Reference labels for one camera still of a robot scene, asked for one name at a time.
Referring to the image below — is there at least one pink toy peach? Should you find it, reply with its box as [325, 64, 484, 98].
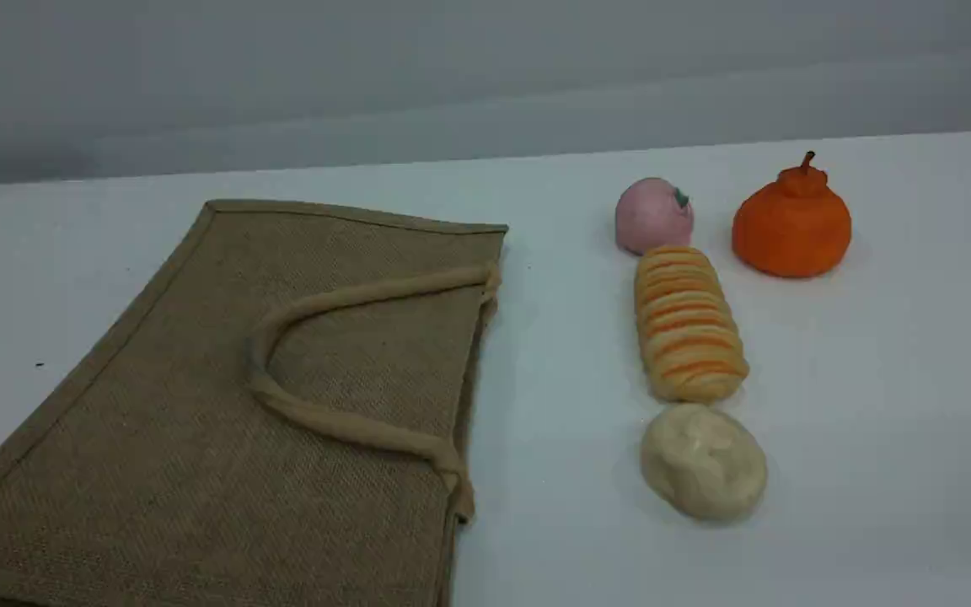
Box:
[614, 177, 695, 256]

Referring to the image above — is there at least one long striped orange bread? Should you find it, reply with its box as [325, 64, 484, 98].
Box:
[634, 244, 750, 404]

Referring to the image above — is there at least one orange toy tangerine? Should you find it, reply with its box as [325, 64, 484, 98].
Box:
[732, 152, 853, 279]

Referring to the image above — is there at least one brown jute tote bag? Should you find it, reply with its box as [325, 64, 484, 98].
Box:
[0, 199, 510, 607]

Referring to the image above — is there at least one round cream bun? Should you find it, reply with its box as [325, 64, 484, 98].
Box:
[639, 403, 769, 522]

